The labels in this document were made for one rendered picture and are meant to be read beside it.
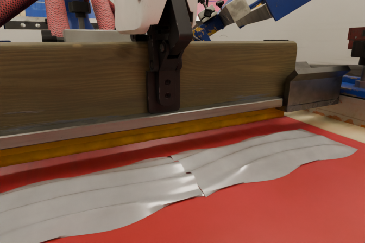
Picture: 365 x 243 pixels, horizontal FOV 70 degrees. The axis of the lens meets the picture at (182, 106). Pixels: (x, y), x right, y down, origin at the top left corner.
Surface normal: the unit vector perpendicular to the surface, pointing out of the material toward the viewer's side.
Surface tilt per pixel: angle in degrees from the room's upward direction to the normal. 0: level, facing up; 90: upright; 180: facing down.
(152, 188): 34
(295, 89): 90
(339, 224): 0
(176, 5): 62
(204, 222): 0
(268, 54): 90
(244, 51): 90
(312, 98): 90
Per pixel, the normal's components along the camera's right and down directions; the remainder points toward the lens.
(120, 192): 0.16, -0.73
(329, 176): 0.00, -0.97
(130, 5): -0.88, 0.12
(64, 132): 0.44, 0.23
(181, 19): 0.39, -0.26
